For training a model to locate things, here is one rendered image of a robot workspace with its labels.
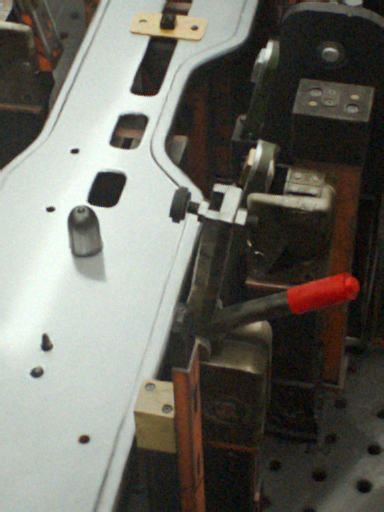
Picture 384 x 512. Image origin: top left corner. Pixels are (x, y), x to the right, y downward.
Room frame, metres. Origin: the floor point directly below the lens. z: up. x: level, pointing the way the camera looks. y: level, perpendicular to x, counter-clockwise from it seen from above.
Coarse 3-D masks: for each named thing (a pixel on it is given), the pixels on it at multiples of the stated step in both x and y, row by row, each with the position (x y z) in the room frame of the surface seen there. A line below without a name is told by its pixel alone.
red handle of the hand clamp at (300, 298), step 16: (304, 288) 0.64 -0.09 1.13; (320, 288) 0.63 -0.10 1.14; (336, 288) 0.62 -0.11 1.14; (352, 288) 0.62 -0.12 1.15; (240, 304) 0.65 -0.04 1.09; (256, 304) 0.65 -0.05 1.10; (272, 304) 0.64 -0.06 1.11; (288, 304) 0.63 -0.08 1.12; (304, 304) 0.63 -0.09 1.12; (320, 304) 0.62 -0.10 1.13; (336, 304) 0.62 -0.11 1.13; (224, 320) 0.65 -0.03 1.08; (240, 320) 0.64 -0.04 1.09; (256, 320) 0.64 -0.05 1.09
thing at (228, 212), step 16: (176, 192) 0.66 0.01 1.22; (224, 192) 0.66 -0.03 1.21; (240, 192) 0.66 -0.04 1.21; (176, 208) 0.65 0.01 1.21; (192, 208) 0.66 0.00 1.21; (208, 208) 0.65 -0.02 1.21; (224, 208) 0.65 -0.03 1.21; (240, 208) 0.65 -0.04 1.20; (208, 224) 0.64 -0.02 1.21; (224, 224) 0.63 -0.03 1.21; (240, 224) 0.64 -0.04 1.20; (208, 240) 0.64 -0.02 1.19; (224, 240) 0.63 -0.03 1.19; (208, 256) 0.64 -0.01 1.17; (224, 256) 0.63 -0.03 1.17; (208, 272) 0.64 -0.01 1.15; (224, 272) 0.66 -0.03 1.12; (192, 288) 0.64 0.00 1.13; (208, 288) 0.64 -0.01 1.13; (192, 304) 0.64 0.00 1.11; (208, 304) 0.64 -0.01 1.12; (208, 320) 0.64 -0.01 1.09; (208, 336) 0.64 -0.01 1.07
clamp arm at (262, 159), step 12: (264, 144) 0.83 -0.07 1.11; (252, 156) 0.83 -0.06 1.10; (264, 156) 0.81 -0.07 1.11; (276, 156) 0.82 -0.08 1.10; (252, 168) 0.81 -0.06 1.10; (264, 168) 0.81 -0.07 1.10; (240, 180) 0.82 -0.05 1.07; (252, 180) 0.81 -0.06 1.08; (264, 180) 0.80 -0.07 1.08; (252, 192) 0.81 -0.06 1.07; (264, 192) 0.80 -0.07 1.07; (240, 204) 0.81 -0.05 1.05; (240, 240) 0.81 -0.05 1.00; (240, 252) 0.81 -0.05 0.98
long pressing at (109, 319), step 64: (128, 0) 1.20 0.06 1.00; (256, 0) 1.18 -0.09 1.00; (128, 64) 1.08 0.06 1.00; (192, 64) 1.07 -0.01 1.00; (64, 128) 0.98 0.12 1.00; (0, 192) 0.89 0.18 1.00; (64, 192) 0.89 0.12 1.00; (128, 192) 0.88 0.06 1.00; (192, 192) 0.88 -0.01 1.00; (0, 256) 0.81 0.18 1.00; (64, 256) 0.80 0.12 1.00; (128, 256) 0.80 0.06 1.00; (192, 256) 0.79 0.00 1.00; (0, 320) 0.73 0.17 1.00; (64, 320) 0.72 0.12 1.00; (128, 320) 0.72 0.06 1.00; (0, 384) 0.65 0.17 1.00; (64, 384) 0.65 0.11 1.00; (128, 384) 0.65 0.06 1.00; (0, 448) 0.59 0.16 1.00; (64, 448) 0.59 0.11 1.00; (128, 448) 0.58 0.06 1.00
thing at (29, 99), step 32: (0, 0) 1.15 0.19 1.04; (0, 32) 1.10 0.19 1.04; (32, 32) 1.10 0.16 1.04; (0, 64) 1.11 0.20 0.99; (32, 64) 1.10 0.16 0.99; (0, 96) 1.11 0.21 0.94; (32, 96) 1.10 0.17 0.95; (0, 128) 1.11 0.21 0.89; (32, 128) 1.10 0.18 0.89; (0, 160) 1.12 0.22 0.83
